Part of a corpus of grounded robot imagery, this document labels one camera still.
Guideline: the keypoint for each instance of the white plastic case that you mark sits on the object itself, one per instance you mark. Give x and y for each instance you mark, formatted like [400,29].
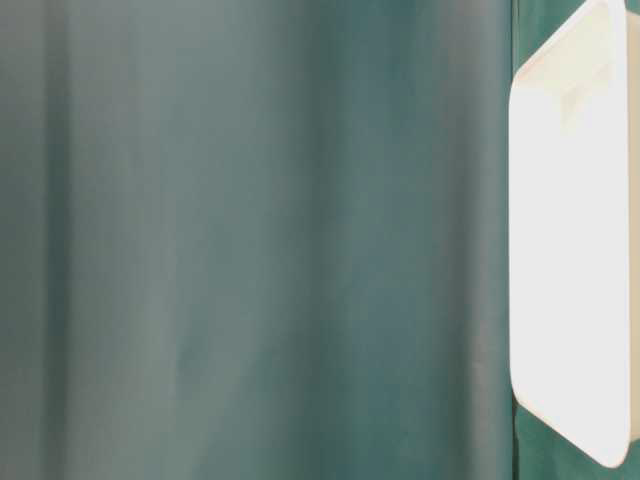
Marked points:
[573,201]

